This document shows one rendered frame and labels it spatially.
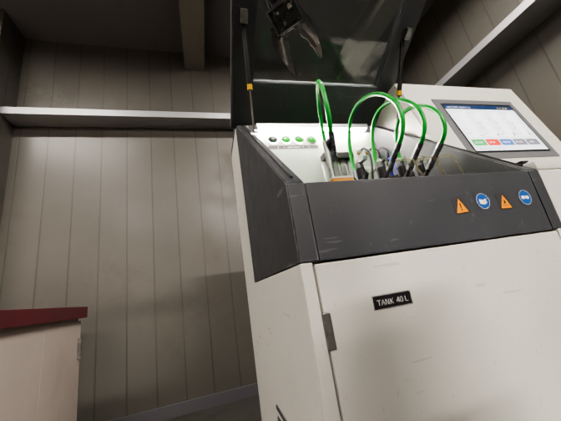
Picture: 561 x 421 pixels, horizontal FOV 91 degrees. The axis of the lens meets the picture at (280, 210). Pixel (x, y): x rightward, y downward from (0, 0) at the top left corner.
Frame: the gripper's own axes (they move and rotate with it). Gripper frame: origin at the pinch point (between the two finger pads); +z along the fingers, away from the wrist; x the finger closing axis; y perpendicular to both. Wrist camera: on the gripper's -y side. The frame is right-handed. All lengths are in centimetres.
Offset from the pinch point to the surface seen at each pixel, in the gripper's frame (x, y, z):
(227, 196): -108, -149, 61
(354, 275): -11, 43, 35
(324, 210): -11.1, 35.5, 24.2
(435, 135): 33, -27, 48
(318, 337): -21, 52, 37
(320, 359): -22, 55, 39
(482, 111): 61, -48, 58
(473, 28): 153, -215, 56
